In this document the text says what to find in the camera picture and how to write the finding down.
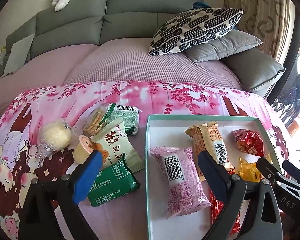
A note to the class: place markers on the white nut snack packet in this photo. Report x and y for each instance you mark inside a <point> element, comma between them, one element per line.
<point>112,141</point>

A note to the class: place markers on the clear pack round crackers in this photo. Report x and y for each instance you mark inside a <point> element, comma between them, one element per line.
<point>97,119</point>

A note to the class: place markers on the light green white packet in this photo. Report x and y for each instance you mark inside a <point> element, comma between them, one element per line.
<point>129,115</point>

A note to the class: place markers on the grey sofa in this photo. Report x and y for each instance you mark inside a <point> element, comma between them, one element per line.
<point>100,21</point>

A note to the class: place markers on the clear bag round bun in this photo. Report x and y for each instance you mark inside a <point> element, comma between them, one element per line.
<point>56,136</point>

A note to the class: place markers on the pink snack packet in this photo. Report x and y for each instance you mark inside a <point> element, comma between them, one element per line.
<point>185,194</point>

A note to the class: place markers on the yellow soft bread packet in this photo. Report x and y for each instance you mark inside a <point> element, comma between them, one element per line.
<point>247,170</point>

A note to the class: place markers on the orange cream snack packet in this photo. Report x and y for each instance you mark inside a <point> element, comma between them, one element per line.
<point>206,137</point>

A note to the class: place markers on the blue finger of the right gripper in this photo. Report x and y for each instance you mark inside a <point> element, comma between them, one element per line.
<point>292,170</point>
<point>269,171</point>

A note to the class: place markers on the patterned beige curtain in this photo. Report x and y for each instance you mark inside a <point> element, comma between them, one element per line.
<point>272,21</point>

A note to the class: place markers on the cartoon girl pink cloth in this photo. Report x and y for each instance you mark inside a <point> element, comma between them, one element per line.
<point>83,107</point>

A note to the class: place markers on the pink sofa cover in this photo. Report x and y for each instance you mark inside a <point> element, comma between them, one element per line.
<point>117,60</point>

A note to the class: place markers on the dark green snack packet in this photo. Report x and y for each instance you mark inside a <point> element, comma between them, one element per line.
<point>113,182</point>

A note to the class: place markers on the light grey cushion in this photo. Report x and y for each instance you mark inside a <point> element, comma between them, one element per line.
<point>18,55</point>

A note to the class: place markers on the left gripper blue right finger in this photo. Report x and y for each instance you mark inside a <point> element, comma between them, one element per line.
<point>216,176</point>

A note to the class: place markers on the teal white box lid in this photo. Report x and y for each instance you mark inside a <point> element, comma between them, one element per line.
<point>254,202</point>

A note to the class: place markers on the orange jelly cup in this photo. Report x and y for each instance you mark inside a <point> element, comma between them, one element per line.
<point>85,148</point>

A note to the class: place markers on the red crinkled candy packet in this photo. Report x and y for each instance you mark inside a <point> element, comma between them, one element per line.
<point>249,142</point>

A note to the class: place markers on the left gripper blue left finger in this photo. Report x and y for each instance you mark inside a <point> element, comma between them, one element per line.
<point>84,175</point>

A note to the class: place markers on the black white patterned pillow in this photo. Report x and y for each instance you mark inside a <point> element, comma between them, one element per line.
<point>193,27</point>

